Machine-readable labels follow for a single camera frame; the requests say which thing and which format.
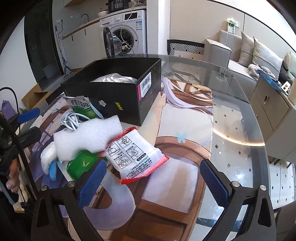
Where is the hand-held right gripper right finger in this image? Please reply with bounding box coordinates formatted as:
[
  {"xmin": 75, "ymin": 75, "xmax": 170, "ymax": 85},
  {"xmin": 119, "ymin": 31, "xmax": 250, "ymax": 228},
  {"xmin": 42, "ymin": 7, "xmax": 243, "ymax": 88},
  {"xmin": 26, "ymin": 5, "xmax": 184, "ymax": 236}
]
[{"xmin": 200, "ymin": 159, "xmax": 275, "ymax": 241}]

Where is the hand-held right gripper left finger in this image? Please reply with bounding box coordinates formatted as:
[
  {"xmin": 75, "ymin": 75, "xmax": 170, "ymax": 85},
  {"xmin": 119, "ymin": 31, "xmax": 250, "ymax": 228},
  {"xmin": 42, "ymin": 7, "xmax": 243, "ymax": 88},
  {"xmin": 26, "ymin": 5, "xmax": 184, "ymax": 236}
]
[{"xmin": 31, "ymin": 159, "xmax": 107, "ymax": 241}]

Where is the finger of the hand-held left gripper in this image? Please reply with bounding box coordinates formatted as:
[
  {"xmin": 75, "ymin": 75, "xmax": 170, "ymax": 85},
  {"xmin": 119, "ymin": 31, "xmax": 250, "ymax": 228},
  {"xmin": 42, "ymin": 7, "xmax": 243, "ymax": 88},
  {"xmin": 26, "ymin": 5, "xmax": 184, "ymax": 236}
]
[
  {"xmin": 17, "ymin": 127, "xmax": 42, "ymax": 144},
  {"xmin": 7, "ymin": 108, "xmax": 41, "ymax": 126}
]

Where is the white blue soft pad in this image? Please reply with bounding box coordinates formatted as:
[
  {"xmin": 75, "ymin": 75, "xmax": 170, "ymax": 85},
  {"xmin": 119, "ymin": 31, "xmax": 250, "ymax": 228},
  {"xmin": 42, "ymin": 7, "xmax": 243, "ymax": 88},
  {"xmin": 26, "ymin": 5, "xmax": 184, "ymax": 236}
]
[{"xmin": 40, "ymin": 143, "xmax": 59, "ymax": 181}]

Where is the white charging cable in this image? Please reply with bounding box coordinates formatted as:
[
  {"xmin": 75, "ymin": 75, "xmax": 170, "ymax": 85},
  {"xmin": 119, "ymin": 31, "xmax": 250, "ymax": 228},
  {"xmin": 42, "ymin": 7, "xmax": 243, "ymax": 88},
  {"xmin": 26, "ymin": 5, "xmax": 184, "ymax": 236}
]
[{"xmin": 60, "ymin": 110, "xmax": 93, "ymax": 133}]

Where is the white foam sheet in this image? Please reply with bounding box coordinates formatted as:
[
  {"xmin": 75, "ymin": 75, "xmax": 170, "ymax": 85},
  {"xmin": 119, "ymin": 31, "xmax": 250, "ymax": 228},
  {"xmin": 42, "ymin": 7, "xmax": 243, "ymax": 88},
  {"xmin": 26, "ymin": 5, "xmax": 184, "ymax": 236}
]
[{"xmin": 54, "ymin": 115, "xmax": 123, "ymax": 161}]

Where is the red white snack packet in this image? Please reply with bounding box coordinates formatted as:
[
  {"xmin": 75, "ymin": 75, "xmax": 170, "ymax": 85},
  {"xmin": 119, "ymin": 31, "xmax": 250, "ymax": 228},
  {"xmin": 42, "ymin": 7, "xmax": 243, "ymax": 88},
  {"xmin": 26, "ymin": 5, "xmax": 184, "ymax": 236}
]
[{"xmin": 105, "ymin": 126, "xmax": 170, "ymax": 185}]

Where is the green white medicine packet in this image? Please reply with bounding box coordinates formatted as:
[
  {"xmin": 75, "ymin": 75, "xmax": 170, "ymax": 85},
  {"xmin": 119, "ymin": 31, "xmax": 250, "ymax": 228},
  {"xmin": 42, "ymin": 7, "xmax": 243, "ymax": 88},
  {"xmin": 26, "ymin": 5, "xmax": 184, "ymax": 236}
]
[{"xmin": 65, "ymin": 96, "xmax": 103, "ymax": 120}]

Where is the black cardboard box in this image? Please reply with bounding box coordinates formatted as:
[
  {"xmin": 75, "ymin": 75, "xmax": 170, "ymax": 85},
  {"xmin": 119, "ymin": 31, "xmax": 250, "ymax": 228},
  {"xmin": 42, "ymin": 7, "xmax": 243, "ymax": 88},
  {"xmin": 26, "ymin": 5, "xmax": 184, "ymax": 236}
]
[{"xmin": 60, "ymin": 58, "xmax": 162, "ymax": 127}]

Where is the person's left hand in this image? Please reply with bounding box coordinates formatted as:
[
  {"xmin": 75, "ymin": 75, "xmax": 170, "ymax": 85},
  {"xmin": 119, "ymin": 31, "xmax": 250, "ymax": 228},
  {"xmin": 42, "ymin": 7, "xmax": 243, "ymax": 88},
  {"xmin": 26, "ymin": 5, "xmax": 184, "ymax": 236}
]
[{"xmin": 6, "ymin": 159, "xmax": 21, "ymax": 193}]

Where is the brown cardboard box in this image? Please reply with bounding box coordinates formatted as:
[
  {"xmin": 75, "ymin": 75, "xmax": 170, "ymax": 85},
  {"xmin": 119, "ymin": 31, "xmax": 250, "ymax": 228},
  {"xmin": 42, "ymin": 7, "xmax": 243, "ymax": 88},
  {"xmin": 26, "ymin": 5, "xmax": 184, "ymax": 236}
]
[{"xmin": 21, "ymin": 83, "xmax": 53, "ymax": 111}]

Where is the purple bag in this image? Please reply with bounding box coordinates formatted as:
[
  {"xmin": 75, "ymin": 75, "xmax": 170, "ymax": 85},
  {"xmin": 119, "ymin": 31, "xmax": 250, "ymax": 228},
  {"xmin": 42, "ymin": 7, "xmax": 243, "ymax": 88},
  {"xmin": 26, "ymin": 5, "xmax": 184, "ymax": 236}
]
[{"xmin": 1, "ymin": 100, "xmax": 17, "ymax": 114}]

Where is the printed table mat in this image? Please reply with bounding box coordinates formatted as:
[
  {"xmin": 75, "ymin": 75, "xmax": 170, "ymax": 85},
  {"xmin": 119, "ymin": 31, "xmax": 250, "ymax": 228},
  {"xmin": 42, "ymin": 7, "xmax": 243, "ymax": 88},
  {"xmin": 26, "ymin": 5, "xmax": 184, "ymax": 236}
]
[{"xmin": 30, "ymin": 76, "xmax": 214, "ymax": 241}]

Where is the black tripod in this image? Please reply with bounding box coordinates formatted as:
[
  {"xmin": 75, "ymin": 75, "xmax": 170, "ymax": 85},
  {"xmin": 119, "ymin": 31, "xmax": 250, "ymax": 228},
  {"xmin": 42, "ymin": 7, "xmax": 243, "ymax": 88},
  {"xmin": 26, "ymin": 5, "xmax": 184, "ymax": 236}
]
[{"xmin": 62, "ymin": 58, "xmax": 75, "ymax": 77}]

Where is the black television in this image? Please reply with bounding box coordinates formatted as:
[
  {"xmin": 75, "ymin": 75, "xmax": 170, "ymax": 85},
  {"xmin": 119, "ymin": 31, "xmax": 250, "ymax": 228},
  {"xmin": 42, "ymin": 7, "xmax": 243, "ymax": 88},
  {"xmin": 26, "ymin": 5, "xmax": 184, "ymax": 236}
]
[{"xmin": 24, "ymin": 0, "xmax": 65, "ymax": 92}]

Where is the beige side cabinet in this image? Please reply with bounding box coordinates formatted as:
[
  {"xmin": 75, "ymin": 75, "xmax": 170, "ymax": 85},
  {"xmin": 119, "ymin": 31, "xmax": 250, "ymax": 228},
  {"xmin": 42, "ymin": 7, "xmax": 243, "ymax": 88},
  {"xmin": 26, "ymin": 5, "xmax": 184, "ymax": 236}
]
[{"xmin": 250, "ymin": 72, "xmax": 296, "ymax": 161}]

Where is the white kitchen counter cabinet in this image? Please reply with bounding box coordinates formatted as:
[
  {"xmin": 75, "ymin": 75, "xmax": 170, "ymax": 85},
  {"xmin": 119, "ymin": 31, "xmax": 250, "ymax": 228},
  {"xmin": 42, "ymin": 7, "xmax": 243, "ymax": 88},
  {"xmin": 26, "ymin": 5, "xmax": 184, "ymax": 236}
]
[{"xmin": 60, "ymin": 16, "xmax": 104, "ymax": 70}]

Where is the white plastic bag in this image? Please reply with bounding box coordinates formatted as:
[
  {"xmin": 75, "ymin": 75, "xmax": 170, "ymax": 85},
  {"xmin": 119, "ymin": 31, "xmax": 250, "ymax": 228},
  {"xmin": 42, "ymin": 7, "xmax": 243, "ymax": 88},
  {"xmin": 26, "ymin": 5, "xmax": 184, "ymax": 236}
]
[{"xmin": 91, "ymin": 73, "xmax": 138, "ymax": 83}]

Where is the blue tray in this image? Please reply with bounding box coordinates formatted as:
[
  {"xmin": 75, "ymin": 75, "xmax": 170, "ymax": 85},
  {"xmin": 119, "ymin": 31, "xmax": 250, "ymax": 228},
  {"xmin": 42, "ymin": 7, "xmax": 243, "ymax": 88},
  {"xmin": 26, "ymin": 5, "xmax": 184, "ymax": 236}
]
[{"xmin": 257, "ymin": 70, "xmax": 282, "ymax": 85}]

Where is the grey fur cloth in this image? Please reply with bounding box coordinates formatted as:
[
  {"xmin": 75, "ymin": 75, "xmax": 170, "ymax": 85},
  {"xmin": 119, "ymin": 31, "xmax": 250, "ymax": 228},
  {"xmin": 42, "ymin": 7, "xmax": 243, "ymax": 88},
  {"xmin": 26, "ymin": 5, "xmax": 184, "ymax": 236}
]
[{"xmin": 247, "ymin": 64, "xmax": 276, "ymax": 80}]

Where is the grey sofa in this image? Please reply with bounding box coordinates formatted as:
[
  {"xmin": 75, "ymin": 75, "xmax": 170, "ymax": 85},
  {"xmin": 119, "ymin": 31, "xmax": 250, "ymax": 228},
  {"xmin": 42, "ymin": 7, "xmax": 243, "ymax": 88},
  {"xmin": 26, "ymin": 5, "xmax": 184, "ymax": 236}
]
[{"xmin": 205, "ymin": 30, "xmax": 296, "ymax": 93}]

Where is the black jacket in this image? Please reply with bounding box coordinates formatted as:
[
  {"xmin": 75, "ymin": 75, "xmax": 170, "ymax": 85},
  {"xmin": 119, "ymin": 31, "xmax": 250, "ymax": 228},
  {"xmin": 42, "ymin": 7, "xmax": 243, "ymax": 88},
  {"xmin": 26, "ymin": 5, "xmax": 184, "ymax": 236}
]
[{"xmin": 279, "ymin": 62, "xmax": 295, "ymax": 84}]

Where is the grey cushion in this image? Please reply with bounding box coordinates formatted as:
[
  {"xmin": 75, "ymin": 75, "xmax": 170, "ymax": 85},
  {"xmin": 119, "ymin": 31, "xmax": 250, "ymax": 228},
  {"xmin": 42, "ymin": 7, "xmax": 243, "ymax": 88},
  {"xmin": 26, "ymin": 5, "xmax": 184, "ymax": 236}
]
[
  {"xmin": 238, "ymin": 31, "xmax": 255, "ymax": 67},
  {"xmin": 252, "ymin": 37, "xmax": 283, "ymax": 75}
]

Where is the black white patterned chair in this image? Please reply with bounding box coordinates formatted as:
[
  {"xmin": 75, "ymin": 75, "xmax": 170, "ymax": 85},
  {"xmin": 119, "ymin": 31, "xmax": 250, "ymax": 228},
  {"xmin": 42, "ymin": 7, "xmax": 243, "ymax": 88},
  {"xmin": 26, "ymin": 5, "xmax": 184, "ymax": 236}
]
[{"xmin": 167, "ymin": 39, "xmax": 205, "ymax": 57}]

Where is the white washing machine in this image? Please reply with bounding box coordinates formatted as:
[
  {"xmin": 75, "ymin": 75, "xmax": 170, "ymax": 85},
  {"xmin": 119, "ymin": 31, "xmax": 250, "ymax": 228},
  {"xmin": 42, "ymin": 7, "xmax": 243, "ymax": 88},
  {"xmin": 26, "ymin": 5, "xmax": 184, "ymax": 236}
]
[{"xmin": 99, "ymin": 10, "xmax": 148, "ymax": 58}]

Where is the black pressure cooker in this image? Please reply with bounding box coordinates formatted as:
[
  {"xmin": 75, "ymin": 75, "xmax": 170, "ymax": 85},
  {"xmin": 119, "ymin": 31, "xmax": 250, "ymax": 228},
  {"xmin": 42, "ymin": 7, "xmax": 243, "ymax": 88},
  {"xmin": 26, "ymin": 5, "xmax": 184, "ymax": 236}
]
[{"xmin": 107, "ymin": 0, "xmax": 130, "ymax": 13}]

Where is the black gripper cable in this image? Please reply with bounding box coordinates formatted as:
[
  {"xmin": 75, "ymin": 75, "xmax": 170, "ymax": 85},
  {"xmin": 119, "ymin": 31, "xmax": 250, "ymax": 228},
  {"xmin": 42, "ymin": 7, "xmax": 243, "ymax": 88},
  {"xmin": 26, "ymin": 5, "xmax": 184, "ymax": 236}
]
[{"xmin": 0, "ymin": 87, "xmax": 38, "ymax": 209}]

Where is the white washer cord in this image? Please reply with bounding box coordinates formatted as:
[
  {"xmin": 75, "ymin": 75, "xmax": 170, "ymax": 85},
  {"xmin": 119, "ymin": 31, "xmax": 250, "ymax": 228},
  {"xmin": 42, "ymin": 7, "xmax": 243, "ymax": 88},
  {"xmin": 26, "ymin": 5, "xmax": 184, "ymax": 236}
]
[{"xmin": 120, "ymin": 3, "xmax": 139, "ymax": 51}]

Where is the white wall charger cable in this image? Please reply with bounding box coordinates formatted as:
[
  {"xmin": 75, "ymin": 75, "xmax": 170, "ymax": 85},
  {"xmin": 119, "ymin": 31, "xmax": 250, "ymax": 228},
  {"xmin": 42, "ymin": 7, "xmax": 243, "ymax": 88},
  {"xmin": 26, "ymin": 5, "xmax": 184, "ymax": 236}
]
[{"xmin": 204, "ymin": 25, "xmax": 232, "ymax": 45}]

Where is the wall socket with charger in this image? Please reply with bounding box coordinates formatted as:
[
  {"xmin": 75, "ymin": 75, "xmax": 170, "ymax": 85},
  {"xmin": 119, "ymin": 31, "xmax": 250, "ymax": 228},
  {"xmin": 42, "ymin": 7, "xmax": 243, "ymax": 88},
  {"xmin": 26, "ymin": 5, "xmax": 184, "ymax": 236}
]
[{"xmin": 225, "ymin": 17, "xmax": 240, "ymax": 34}]

